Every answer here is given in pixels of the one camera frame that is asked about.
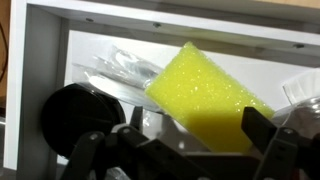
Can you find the yellow sponge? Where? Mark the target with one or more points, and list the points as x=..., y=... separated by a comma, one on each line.
x=206, y=100

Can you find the wooden drawer white inside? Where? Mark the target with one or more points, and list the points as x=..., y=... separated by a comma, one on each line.
x=36, y=66

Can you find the white fluted paper liners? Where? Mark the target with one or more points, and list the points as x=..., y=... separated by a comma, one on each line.
x=305, y=83

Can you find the black round lid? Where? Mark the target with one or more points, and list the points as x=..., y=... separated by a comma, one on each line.
x=76, y=116

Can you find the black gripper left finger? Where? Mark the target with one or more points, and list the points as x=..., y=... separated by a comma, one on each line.
x=136, y=117

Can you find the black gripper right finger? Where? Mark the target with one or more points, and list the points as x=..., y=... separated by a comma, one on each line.
x=258, y=128

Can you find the plastic wrapped cutlery pack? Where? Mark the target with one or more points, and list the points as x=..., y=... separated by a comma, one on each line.
x=303, y=116
x=126, y=68

